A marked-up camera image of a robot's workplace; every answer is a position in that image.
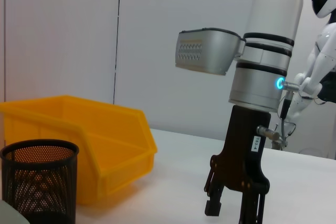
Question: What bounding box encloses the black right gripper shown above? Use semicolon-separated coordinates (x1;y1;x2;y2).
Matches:
203;104;271;224

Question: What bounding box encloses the black mesh pen holder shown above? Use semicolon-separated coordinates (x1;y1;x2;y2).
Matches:
0;139;80;224

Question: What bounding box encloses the green glass fruit plate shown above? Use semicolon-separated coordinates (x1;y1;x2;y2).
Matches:
0;199;35;224

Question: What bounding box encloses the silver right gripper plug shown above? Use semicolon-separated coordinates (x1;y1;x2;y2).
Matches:
256;125;284;143

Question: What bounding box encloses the yellow plastic bin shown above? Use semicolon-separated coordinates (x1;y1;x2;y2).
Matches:
0;94;158;206

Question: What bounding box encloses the white humanoid robot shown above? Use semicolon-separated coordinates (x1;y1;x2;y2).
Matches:
287;0;336;120

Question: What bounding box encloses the dark right arm cable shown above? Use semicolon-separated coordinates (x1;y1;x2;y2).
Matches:
278;91;297;143

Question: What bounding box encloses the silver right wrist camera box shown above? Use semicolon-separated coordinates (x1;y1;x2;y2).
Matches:
175;27;247;77

